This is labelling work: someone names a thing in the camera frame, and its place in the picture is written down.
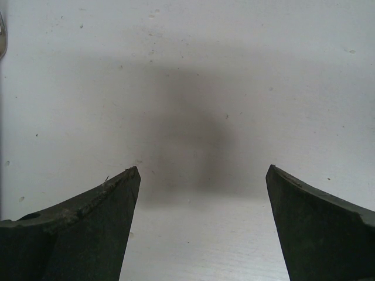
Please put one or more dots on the metal fork black handle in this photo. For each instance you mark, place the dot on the metal fork black handle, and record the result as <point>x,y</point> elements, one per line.
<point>3,37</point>

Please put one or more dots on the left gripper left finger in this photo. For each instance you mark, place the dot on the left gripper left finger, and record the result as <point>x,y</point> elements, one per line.
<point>82,238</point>

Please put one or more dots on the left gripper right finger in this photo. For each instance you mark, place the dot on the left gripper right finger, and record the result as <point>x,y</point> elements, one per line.
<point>322,237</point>

